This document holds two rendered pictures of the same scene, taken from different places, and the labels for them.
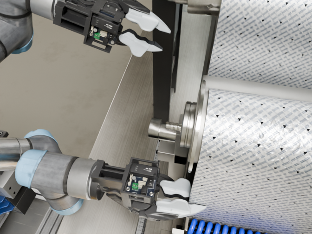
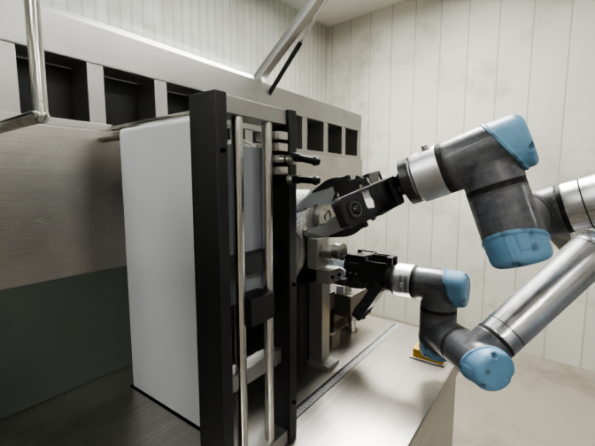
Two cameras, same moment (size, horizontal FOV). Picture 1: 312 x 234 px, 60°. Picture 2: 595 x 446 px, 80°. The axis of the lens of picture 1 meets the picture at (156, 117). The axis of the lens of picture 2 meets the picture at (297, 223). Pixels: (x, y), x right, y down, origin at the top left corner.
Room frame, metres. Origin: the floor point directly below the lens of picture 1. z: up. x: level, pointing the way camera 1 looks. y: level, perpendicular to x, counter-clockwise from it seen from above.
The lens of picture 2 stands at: (1.06, 0.24, 1.33)
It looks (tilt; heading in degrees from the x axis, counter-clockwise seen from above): 7 degrees down; 205
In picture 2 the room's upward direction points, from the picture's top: straight up
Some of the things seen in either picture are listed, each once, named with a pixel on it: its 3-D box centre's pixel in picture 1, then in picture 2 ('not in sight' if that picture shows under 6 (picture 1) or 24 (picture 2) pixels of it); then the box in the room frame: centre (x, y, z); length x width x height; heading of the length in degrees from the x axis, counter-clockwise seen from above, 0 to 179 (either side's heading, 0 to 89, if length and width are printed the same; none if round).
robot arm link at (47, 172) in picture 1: (49, 172); (439, 287); (0.26, 0.21, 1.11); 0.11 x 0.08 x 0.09; 78
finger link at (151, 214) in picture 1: (155, 207); not in sight; (0.19, 0.00, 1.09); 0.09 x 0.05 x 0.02; 77
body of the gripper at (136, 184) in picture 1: (126, 184); (371, 271); (0.23, 0.05, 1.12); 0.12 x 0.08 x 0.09; 78
